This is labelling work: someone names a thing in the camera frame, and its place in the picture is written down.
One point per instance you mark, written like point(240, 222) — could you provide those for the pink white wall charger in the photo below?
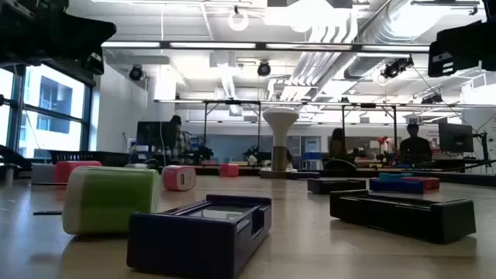
point(178, 178)

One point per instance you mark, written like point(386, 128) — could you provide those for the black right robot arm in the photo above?
point(490, 7)

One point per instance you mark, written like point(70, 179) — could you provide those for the teal card case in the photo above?
point(393, 176)

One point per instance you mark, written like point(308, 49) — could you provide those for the black chair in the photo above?
point(340, 164)

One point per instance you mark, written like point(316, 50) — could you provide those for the black computer monitor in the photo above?
point(455, 137)
point(153, 133)

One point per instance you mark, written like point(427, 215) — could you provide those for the person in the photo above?
point(338, 143)
point(179, 143)
point(415, 149)

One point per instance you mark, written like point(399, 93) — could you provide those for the green background robot arm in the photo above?
point(255, 155)

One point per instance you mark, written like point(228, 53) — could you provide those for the pink red wall charger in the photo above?
point(229, 170)

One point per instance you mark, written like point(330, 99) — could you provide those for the purple blue card case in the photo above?
point(186, 248)

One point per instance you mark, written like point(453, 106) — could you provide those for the black background rig frame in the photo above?
point(368, 105)
point(205, 128)

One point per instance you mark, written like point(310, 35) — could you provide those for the large window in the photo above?
point(54, 108)

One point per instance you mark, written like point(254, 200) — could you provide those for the silver ventilation duct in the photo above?
point(387, 35)

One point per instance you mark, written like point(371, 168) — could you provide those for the thin black strip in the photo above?
point(46, 212)

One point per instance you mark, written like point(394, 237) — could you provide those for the black slotted basket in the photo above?
point(97, 157)

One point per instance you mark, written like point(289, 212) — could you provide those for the overhead LED light bar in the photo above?
point(263, 45)

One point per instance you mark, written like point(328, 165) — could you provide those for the small black card case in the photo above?
point(333, 187)

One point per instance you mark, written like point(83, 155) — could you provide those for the red card case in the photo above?
point(428, 183)

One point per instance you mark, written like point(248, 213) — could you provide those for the metal bulb stand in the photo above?
point(279, 159)

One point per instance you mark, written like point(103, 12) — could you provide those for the white grey wall charger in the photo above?
point(42, 174)

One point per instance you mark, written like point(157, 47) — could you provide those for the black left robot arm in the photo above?
point(23, 31)

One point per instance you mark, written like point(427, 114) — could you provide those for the long black card case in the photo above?
point(403, 221)

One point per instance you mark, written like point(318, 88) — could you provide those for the green white wall charger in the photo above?
point(112, 201)

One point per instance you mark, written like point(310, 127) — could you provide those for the black ceiling spotlight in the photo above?
point(395, 67)
point(264, 68)
point(135, 73)

